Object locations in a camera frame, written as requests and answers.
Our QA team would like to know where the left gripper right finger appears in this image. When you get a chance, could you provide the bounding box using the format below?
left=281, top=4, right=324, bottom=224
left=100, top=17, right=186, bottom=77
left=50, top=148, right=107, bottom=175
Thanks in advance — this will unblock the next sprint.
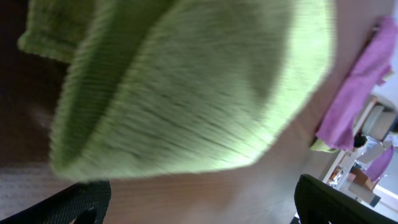
left=294, top=174, right=397, bottom=224

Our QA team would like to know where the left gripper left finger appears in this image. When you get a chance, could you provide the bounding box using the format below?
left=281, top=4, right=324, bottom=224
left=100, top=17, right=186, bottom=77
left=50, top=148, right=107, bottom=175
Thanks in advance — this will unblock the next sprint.
left=1, top=180, right=111, bottom=224

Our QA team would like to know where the purple microfiber cloth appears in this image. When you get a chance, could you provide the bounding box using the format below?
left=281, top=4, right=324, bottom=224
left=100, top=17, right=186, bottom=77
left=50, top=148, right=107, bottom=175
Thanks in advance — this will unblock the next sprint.
left=315, top=16, right=397, bottom=151

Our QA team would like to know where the green microfiber cloth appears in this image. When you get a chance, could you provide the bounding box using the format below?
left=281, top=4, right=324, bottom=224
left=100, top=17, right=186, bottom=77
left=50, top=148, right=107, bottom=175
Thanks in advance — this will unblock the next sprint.
left=18, top=0, right=335, bottom=181

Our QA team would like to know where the background shelf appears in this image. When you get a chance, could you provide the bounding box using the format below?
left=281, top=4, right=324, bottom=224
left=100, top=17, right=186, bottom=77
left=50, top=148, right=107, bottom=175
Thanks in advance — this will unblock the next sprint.
left=322, top=95, right=397, bottom=221

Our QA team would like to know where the lower green cloth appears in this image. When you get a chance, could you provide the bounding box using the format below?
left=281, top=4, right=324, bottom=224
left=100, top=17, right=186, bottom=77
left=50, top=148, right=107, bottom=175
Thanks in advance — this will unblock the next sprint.
left=310, top=139, right=338, bottom=153

